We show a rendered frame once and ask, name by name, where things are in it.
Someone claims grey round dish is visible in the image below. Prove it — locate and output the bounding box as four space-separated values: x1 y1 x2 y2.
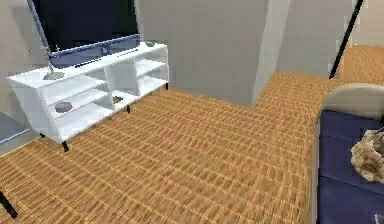
54 101 74 114

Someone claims beige crumpled cloth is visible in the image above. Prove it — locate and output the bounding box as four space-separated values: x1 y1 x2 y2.
350 127 384 184

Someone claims white open shelf unit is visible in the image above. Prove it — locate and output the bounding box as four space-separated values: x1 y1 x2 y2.
7 41 170 153

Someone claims black television set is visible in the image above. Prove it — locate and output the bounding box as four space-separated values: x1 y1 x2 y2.
26 0 142 70

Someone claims black furniture leg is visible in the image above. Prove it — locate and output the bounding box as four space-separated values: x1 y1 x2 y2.
0 190 19 220

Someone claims grey statuette on round base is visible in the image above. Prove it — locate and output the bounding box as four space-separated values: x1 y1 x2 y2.
41 44 66 81

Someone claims thin black pole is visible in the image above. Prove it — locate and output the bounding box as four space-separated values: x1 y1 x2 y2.
328 0 365 80

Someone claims blue sofa with beige frame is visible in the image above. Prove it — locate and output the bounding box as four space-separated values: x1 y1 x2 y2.
310 82 384 224

